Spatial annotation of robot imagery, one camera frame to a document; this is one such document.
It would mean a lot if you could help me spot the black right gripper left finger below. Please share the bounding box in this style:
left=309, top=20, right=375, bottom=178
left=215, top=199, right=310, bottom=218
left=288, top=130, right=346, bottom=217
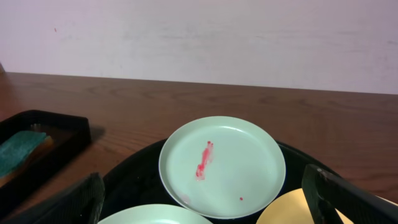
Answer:
left=3, top=173, right=105, bottom=224

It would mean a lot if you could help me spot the round black tray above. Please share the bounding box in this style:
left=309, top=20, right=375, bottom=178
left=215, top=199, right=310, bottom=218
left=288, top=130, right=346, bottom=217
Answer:
left=99, top=140, right=337, bottom=220

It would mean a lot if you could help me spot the yellow plate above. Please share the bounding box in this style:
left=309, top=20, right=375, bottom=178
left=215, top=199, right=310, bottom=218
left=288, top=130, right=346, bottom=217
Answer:
left=256, top=187, right=398, bottom=224

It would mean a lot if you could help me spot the green and yellow sponge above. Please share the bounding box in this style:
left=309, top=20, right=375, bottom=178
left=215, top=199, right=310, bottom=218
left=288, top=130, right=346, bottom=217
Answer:
left=1, top=131, right=54, bottom=187

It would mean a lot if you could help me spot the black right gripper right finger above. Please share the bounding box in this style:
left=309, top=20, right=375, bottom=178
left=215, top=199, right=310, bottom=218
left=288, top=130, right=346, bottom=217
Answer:
left=302, top=164, right=397, bottom=224

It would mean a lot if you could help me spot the green plate with red smear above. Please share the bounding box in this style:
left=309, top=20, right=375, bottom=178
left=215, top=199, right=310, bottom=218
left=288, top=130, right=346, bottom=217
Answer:
left=159, top=116, right=287, bottom=220

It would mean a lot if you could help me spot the black rectangular water tray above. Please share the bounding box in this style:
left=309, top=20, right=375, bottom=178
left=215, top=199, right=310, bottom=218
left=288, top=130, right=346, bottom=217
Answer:
left=0, top=109, right=92, bottom=212

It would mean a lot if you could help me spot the light green plate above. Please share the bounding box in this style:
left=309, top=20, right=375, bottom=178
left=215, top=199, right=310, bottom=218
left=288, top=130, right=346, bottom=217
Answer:
left=98, top=204, right=212, bottom=224

